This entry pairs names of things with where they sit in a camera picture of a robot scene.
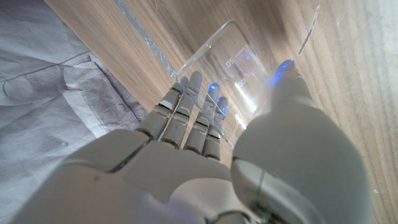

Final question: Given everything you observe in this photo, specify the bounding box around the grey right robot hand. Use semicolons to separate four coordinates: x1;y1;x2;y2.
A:
12;59;376;224

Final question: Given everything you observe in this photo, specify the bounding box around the clear glass beaker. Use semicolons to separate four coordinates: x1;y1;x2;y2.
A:
175;19;274;150

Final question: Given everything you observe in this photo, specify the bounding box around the grey tape outline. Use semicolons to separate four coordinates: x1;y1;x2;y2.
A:
113;0;178;78

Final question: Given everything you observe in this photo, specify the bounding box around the printed fabric backdrop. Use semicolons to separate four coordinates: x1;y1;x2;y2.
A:
0;0;149;224

